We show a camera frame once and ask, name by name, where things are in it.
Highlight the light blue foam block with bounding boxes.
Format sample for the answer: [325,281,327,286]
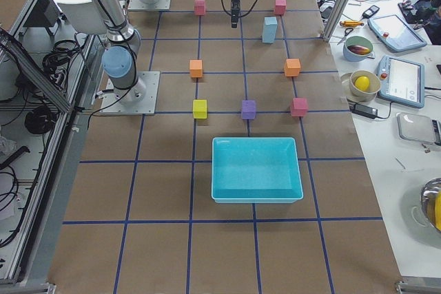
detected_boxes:
[263,17,278,33]
[262,30,276,43]

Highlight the pink foam block near left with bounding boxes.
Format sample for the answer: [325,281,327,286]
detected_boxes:
[194,0,206,17]

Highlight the pink foam block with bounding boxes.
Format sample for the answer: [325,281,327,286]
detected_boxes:
[194,0,206,17]
[274,0,287,16]
[290,98,309,117]

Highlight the pink foam block far left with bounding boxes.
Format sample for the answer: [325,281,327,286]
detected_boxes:
[274,0,287,16]

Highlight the orange foam block near right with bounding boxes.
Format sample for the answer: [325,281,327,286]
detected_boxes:
[189,59,203,78]

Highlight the orange foam block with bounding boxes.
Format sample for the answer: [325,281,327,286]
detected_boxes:
[189,59,203,78]
[284,59,301,77]

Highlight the orange foam block far right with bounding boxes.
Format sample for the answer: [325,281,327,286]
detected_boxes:
[284,59,301,77]

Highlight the purple foam block right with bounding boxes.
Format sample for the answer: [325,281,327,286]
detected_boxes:
[241,100,256,120]

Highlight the yellow foam block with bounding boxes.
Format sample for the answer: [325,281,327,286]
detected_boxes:
[192,99,207,119]

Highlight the scissors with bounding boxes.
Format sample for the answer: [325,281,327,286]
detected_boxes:
[338,27,354,45]

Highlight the gold tool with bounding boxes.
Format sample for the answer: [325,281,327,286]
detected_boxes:
[339,20,365,28]

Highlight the pink foam block right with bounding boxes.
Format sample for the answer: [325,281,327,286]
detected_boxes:
[290,98,309,117]

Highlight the blue bowl with fruit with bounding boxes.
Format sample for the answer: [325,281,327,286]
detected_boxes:
[342,36,373,62]

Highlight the bowl with lemon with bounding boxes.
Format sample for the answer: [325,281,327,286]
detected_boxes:
[340,70,381,102]

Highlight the black power adapter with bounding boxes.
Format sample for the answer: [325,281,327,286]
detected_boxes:
[350,103,378,119]

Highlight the blue teach pendant far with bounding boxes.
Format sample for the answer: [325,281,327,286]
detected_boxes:
[367,14,427,52]

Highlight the blue teach pendant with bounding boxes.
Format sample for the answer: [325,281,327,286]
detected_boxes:
[377,56,425,109]
[367,14,427,52]

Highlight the cyan plastic bin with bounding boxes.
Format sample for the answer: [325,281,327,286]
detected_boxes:
[212,137,304,204]

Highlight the blue teach pendant near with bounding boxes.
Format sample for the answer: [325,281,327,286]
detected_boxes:
[377,56,425,109]

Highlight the digital kitchen scale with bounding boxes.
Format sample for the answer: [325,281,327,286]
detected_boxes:
[397,113,440,146]

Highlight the steel bowl with banana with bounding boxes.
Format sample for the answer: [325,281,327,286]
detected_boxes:
[420,178,440,233]

